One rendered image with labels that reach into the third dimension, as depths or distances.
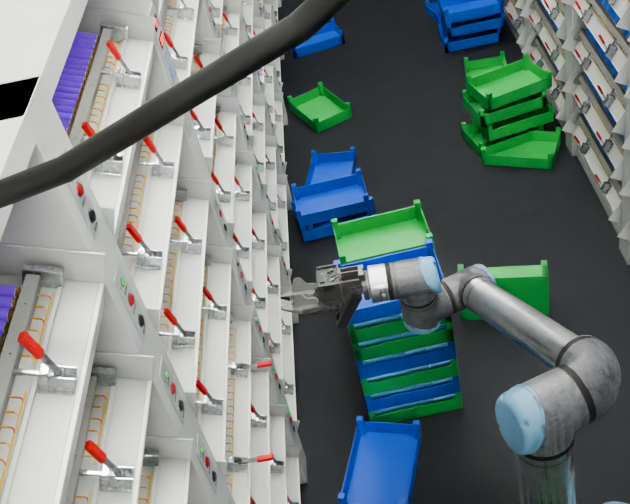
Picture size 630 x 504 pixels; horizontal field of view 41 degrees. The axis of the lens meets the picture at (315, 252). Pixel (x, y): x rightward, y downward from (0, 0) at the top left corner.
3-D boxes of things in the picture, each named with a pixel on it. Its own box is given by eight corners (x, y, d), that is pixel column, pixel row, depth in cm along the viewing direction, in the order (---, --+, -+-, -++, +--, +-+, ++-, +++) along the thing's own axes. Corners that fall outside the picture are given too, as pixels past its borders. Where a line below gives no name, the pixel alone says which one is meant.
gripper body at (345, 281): (313, 266, 200) (363, 258, 199) (319, 292, 205) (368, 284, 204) (314, 288, 194) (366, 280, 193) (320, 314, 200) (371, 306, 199)
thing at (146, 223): (181, 143, 179) (186, 86, 171) (156, 352, 133) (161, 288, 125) (84, 132, 176) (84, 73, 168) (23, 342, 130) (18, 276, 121)
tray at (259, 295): (264, 223, 283) (270, 190, 275) (266, 356, 237) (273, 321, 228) (203, 217, 280) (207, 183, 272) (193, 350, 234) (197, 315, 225)
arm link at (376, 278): (387, 282, 205) (391, 310, 198) (367, 285, 206) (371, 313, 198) (382, 255, 199) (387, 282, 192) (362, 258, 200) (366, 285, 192)
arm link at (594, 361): (644, 351, 150) (474, 252, 212) (584, 381, 148) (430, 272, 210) (657, 405, 154) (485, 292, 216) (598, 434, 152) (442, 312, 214)
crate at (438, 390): (446, 346, 281) (443, 330, 276) (461, 392, 266) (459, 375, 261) (358, 365, 282) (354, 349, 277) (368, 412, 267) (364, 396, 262)
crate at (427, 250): (433, 257, 256) (431, 238, 251) (449, 302, 240) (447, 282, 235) (337, 279, 257) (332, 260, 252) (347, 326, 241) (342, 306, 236)
